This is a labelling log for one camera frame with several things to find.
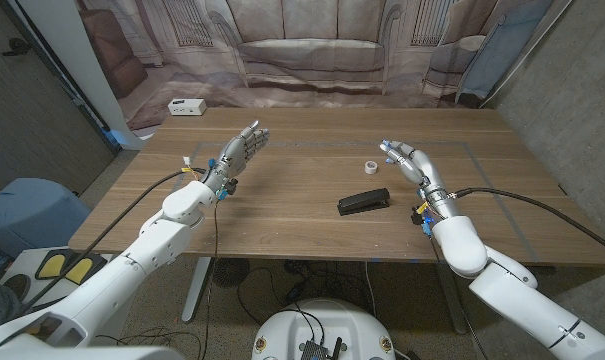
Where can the white tape roll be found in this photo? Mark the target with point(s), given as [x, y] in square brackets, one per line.
[371, 167]

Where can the yellow and black foot pedal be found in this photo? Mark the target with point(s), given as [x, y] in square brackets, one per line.
[57, 265]

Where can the white pillar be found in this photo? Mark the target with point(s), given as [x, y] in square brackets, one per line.
[77, 60]

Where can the blue grey leaning panel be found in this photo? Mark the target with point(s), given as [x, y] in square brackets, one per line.
[502, 45]

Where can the blue chair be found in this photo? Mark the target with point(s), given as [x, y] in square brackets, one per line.
[27, 215]

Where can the white table leg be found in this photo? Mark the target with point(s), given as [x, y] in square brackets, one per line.
[197, 290]

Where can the grey table leg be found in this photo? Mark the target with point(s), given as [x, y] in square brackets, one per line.
[452, 307]

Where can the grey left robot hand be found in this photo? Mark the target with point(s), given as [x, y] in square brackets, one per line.
[237, 152]

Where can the black electronics module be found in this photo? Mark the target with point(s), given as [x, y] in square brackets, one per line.
[316, 350]

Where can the black rectangular case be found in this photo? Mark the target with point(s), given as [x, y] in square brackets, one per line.
[364, 201]

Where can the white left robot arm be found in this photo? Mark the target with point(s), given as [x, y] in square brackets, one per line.
[169, 240]

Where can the round black floor fan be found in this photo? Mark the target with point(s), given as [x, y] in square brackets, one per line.
[230, 271]

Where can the white floor mat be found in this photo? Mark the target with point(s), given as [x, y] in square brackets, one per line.
[24, 260]

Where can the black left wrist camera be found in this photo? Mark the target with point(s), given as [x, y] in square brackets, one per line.
[229, 186]

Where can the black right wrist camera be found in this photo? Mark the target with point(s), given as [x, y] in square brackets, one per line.
[418, 216]

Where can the white robot torso base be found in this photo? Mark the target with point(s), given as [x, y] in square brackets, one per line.
[327, 325]

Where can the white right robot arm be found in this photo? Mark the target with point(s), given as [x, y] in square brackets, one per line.
[462, 245]

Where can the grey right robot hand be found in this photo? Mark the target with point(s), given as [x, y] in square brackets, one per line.
[424, 170]

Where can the printed sofa room backdrop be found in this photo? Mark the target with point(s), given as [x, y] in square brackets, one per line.
[312, 55]

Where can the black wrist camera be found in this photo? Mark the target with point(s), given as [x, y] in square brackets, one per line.
[418, 216]
[229, 186]

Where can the white power box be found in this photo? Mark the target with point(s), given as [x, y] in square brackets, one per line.
[187, 106]

